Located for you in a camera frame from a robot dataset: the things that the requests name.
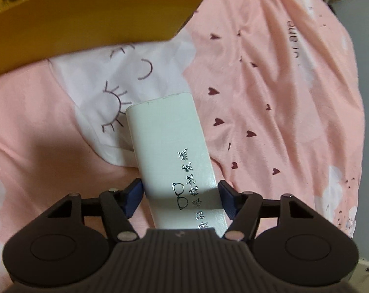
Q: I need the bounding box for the orange cardboard box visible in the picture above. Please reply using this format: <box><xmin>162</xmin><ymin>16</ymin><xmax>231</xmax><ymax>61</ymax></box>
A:
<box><xmin>0</xmin><ymin>0</ymin><xmax>203</xmax><ymax>75</ymax></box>

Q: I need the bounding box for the white glasses case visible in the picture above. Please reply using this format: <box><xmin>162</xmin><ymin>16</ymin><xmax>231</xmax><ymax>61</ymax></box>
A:
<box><xmin>126</xmin><ymin>93</ymin><xmax>227</xmax><ymax>235</ymax></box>

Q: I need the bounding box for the pink cloud-print duvet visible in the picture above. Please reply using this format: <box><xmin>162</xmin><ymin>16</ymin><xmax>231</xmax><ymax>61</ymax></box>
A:
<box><xmin>0</xmin><ymin>0</ymin><xmax>365</xmax><ymax>292</ymax></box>

